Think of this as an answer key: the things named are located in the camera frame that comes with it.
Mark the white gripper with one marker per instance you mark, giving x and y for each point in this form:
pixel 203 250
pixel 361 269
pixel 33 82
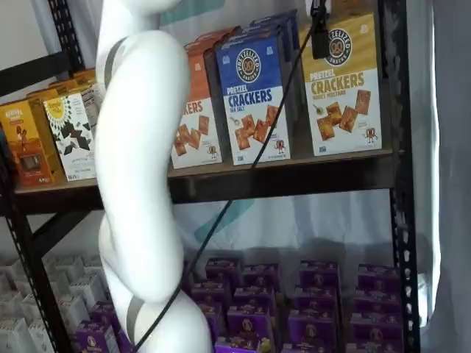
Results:
pixel 307 4

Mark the yellow white pretzel crackers box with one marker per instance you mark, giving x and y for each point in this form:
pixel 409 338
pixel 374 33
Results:
pixel 342 95

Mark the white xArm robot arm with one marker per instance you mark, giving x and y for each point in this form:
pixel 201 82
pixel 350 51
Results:
pixel 136 147

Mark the blue white pretzel crackers box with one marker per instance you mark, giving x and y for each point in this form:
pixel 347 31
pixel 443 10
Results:
pixel 254 95

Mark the brown wooden shelf board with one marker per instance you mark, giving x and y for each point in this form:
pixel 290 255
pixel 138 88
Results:
pixel 276 165

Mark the orange white pretzel crackers box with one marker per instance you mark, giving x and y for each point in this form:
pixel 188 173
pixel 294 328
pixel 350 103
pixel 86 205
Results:
pixel 197 139

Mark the yellow box with nutrition panel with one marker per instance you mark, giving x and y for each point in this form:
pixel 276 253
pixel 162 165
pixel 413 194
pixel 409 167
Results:
pixel 88 103

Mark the white box with black chips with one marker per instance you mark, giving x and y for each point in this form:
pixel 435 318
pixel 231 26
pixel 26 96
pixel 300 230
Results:
pixel 73 147

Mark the orange brown cookie box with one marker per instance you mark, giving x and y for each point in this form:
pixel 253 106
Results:
pixel 25 147

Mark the black metal shelving rack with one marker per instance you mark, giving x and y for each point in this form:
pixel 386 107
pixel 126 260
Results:
pixel 399 165

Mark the white carton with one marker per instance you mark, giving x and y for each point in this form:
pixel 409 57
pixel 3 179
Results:
pixel 73 312
pixel 20 336
pixel 93 288

